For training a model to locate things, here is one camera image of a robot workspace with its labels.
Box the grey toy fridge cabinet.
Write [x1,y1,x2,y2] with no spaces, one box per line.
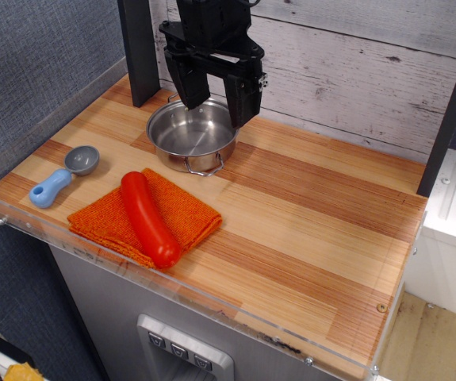
[52,248,334,380]

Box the orange knitted towel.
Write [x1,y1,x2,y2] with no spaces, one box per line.
[67,168,222,268]

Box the white side cabinet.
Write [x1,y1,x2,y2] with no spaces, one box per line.
[403,149,456,314]

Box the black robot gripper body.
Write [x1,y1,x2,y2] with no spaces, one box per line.
[159,1,267,90]

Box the stainless steel pot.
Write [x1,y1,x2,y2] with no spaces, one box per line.
[146,98,239,177]

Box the clear acrylic table guard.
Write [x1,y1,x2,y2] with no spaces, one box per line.
[0,55,426,380]

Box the blue grey toy scoop spoon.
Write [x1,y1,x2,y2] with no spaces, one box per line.
[29,145,100,209]

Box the silver dispenser button panel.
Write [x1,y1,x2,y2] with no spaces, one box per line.
[137,314,235,380]

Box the dark grey post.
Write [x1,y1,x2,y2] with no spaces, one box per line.
[416,83,456,197]
[117,0,160,107]

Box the dark grey right post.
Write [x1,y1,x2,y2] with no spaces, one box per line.
[416,83,456,197]

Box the red toy sausage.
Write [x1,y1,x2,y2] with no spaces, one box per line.
[121,171,182,269]

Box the yellow black object bottom left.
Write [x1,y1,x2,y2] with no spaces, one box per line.
[0,363,45,381]

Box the dark grey left post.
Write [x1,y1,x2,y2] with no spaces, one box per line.
[117,0,160,107]

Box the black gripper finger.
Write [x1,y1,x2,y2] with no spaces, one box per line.
[164,48,210,110]
[224,75,262,129]

